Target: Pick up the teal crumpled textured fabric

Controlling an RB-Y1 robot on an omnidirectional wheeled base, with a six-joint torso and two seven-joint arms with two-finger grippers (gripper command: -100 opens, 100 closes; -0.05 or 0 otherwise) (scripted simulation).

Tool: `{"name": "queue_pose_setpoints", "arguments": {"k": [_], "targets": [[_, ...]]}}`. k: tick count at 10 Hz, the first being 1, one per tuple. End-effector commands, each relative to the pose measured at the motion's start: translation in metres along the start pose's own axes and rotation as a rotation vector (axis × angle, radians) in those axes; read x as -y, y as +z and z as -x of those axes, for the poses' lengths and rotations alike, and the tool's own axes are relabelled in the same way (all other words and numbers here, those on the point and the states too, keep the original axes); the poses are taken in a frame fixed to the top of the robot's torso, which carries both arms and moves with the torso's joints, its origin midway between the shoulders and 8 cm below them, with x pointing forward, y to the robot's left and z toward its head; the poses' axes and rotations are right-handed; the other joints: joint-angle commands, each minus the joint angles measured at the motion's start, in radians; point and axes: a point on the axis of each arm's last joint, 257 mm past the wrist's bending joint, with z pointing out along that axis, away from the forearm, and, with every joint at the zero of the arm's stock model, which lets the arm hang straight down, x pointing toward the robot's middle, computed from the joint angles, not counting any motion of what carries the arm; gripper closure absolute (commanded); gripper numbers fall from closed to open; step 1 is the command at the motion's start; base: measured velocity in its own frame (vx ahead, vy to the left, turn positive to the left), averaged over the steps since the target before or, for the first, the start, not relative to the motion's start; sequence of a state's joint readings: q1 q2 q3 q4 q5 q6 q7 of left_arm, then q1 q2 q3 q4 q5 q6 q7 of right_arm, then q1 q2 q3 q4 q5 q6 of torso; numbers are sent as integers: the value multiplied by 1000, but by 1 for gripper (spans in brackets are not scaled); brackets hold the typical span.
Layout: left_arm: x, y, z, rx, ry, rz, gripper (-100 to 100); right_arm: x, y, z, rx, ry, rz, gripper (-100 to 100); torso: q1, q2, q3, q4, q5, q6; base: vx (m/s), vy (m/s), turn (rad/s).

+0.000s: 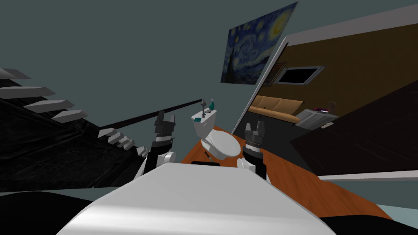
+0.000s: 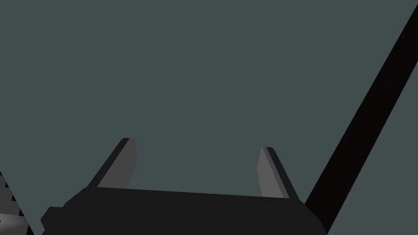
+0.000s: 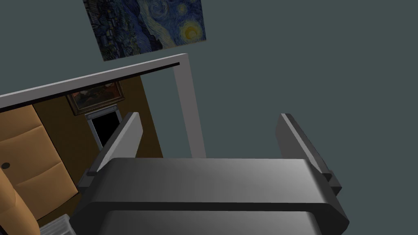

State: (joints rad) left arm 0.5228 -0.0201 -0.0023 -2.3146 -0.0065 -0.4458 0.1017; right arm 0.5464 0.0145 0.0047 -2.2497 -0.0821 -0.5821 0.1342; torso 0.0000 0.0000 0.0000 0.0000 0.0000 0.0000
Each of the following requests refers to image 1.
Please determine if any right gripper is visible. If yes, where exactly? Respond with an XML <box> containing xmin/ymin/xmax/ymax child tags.
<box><xmin>244</xmin><ymin>120</ymin><xmax>265</xmax><ymax>145</ymax></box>

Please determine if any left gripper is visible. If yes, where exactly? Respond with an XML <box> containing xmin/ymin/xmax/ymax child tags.
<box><xmin>153</xmin><ymin>111</ymin><xmax>177</xmax><ymax>134</ymax></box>

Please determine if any tan sofa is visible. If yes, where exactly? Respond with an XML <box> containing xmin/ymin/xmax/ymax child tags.
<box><xmin>247</xmin><ymin>95</ymin><xmax>305</xmax><ymax>125</ymax></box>

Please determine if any white toilet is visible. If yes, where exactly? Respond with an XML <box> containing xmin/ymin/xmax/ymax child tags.
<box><xmin>191</xmin><ymin>109</ymin><xmax>242</xmax><ymax>161</ymax></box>

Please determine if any brown framed picture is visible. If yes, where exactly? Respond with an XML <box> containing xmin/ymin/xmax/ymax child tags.
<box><xmin>262</xmin><ymin>62</ymin><xmax>287</xmax><ymax>88</ymax></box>

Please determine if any grey side table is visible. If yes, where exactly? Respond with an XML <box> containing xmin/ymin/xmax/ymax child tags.
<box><xmin>295</xmin><ymin>102</ymin><xmax>340</xmax><ymax>131</ymax></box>

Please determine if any grey framed black window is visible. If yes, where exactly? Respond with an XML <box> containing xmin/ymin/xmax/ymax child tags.
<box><xmin>275</xmin><ymin>66</ymin><xmax>325</xmax><ymax>86</ymax></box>

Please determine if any blue starry night painting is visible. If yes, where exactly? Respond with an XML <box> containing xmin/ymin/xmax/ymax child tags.
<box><xmin>220</xmin><ymin>1</ymin><xmax>299</xmax><ymax>86</ymax></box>

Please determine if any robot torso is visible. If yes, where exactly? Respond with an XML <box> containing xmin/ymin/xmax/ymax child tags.
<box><xmin>55</xmin><ymin>160</ymin><xmax>338</xmax><ymax>235</ymax></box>

